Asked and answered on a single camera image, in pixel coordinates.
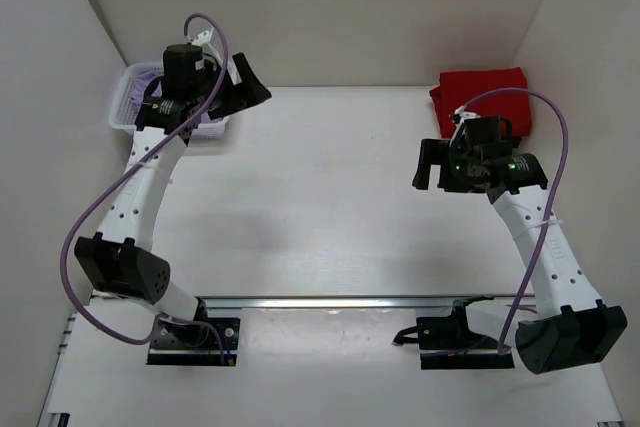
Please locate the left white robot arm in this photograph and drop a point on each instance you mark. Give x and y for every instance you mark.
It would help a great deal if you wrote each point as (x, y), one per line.
(118, 258)

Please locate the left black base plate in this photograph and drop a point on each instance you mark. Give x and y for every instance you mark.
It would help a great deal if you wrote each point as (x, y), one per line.
(173, 345)

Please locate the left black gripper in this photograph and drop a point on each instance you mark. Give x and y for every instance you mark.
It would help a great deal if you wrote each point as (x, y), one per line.
(246, 90)

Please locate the white plastic basket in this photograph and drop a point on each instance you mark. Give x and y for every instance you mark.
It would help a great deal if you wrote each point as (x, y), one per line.
(126, 101)

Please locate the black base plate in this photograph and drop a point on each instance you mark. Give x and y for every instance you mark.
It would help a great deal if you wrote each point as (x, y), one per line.
(173, 345)
(447, 343)

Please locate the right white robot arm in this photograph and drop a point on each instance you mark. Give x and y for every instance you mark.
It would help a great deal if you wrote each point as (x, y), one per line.
(572, 325)

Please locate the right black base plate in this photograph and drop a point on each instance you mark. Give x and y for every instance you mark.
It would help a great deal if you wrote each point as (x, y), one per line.
(447, 343)

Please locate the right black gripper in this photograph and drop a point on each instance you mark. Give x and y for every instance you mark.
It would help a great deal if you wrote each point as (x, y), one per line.
(436, 152)

